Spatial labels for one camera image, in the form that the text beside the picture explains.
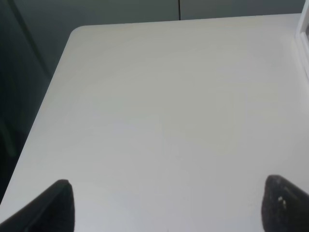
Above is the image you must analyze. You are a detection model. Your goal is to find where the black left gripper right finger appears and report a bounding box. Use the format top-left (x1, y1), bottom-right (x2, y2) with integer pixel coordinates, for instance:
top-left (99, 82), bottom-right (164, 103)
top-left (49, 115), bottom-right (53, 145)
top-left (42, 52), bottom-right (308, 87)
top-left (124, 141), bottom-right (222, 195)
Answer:
top-left (261, 175), bottom-right (309, 232)

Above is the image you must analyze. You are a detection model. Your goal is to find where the white plastic drawer cabinet frame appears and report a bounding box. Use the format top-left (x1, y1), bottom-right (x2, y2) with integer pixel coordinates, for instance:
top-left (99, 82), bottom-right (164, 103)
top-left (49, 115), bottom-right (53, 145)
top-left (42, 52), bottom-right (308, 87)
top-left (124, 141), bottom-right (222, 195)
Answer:
top-left (295, 0), bottom-right (309, 77)

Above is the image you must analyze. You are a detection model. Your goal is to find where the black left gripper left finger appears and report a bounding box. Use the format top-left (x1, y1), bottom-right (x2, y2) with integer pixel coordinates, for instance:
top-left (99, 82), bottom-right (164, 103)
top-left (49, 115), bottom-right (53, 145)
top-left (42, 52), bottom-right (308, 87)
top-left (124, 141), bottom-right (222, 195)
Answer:
top-left (0, 179), bottom-right (75, 232)

